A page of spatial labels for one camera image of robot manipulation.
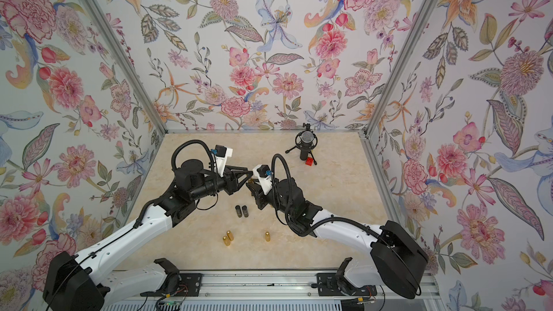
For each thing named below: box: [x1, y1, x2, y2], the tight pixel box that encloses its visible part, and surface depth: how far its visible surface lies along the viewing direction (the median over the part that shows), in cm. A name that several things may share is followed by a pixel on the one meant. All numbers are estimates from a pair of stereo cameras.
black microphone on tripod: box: [285, 122, 319, 166], surface depth 96 cm
